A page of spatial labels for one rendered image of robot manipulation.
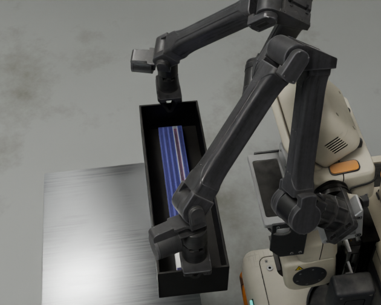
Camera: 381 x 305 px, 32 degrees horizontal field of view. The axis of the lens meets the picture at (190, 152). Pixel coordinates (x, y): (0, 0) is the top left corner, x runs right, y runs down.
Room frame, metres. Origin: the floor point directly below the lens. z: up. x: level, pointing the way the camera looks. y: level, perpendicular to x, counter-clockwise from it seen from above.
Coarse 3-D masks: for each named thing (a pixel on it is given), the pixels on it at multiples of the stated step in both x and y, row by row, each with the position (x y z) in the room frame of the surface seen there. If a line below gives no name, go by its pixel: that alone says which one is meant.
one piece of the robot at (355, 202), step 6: (354, 198) 0.97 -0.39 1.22; (354, 204) 0.96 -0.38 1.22; (360, 204) 0.95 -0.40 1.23; (354, 210) 0.94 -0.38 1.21; (360, 210) 0.93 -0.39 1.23; (360, 216) 0.93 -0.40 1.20; (360, 222) 0.93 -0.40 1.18; (318, 228) 0.96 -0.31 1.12; (360, 228) 0.93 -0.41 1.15; (324, 234) 0.94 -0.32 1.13; (354, 234) 0.93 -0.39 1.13; (360, 234) 0.94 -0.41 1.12; (324, 240) 0.92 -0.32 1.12
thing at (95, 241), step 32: (64, 192) 1.35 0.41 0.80; (96, 192) 1.35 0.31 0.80; (128, 192) 1.35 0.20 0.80; (64, 224) 1.23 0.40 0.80; (96, 224) 1.23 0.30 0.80; (128, 224) 1.22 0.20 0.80; (64, 256) 1.11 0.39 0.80; (96, 256) 1.11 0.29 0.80; (128, 256) 1.11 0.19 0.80; (64, 288) 1.00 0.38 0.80; (96, 288) 1.00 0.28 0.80; (128, 288) 1.00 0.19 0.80
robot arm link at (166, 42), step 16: (240, 0) 1.29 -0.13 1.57; (256, 0) 1.27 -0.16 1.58; (208, 16) 1.33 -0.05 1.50; (224, 16) 1.28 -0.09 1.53; (240, 16) 1.25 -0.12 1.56; (256, 16) 1.21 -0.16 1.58; (272, 16) 1.19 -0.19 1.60; (176, 32) 1.37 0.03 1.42; (192, 32) 1.32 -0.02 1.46; (208, 32) 1.29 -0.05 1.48; (224, 32) 1.28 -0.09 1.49; (160, 48) 1.37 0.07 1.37; (176, 48) 1.33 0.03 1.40; (192, 48) 1.33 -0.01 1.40; (176, 64) 1.35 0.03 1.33
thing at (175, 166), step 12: (168, 132) 1.36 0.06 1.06; (180, 132) 1.36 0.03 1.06; (168, 144) 1.31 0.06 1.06; (180, 144) 1.31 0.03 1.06; (168, 156) 1.27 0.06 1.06; (180, 156) 1.27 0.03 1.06; (168, 168) 1.22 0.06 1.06; (180, 168) 1.22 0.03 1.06; (168, 180) 1.18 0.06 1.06; (180, 180) 1.18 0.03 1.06; (168, 192) 1.14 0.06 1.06; (168, 204) 1.10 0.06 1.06; (180, 264) 0.91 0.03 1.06
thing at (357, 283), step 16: (352, 240) 1.15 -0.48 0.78; (336, 256) 1.17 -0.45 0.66; (336, 272) 1.14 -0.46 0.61; (352, 272) 1.06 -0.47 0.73; (368, 272) 1.05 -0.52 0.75; (336, 288) 1.00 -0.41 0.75; (352, 288) 1.00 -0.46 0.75; (368, 288) 1.00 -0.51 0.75; (336, 304) 0.98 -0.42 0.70; (352, 304) 0.98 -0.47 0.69; (368, 304) 0.99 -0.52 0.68
